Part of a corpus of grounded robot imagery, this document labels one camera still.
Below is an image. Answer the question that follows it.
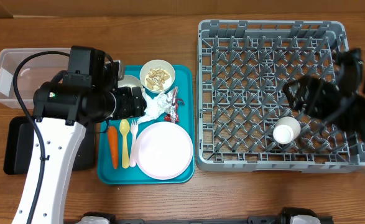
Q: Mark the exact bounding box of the white plastic fork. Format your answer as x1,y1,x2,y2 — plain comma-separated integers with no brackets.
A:
129,119,139,167

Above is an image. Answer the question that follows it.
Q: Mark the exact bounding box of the yellow plastic spoon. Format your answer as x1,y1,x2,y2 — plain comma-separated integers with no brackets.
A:
119,119,130,169

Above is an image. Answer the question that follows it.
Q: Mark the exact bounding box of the white napkin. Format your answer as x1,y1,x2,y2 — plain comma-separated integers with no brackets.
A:
137,91,170,124

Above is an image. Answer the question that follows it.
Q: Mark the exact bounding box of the white bowl with peanuts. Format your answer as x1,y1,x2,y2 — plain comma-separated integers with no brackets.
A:
139,59,175,93

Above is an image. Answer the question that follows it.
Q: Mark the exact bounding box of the red silver foil wrapper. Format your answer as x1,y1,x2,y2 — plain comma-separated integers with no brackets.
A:
164,86,185,123

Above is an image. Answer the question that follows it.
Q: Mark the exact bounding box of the white cup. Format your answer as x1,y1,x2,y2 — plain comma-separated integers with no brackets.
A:
272,116,301,144

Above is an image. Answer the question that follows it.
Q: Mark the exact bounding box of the white round plate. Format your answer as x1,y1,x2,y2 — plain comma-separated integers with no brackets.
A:
134,121,193,180

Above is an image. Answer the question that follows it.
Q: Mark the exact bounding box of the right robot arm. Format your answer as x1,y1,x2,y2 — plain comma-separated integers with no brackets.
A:
282,49,365,143

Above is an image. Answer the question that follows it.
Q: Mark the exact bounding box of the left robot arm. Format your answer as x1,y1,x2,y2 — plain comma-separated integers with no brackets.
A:
12,46,146,223

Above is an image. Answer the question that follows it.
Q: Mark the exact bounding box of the grey dishwasher rack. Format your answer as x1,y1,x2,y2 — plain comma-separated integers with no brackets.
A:
196,20,365,173

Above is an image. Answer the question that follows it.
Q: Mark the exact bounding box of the grey bowl with rice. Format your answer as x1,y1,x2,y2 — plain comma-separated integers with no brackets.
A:
118,75,144,93

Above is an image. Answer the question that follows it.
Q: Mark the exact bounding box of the orange carrot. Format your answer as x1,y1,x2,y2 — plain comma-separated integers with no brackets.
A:
107,126,119,169

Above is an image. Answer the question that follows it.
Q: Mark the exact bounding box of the teal serving tray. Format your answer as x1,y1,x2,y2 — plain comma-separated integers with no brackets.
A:
97,65,195,185

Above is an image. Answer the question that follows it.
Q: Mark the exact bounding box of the clear plastic bin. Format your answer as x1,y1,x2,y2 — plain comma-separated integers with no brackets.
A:
0,48,70,109

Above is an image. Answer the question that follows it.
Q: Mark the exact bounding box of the black tray bin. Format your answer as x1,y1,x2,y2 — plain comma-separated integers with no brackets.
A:
3,116,96,175

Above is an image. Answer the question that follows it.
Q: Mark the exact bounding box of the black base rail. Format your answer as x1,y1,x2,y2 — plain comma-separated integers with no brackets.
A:
65,207,334,224

